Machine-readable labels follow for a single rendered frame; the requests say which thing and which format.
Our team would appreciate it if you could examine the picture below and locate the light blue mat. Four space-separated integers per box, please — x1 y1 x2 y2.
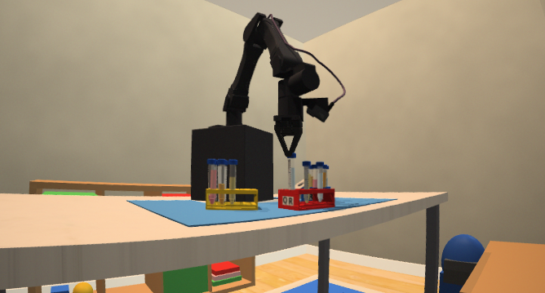
126 198 398 227

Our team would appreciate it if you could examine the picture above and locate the red rack with round wells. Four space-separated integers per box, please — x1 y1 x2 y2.
278 189 335 211

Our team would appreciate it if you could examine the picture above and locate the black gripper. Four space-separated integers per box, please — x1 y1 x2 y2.
273 96 303 157

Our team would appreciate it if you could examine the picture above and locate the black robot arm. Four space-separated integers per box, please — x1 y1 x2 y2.
212 12 329 127

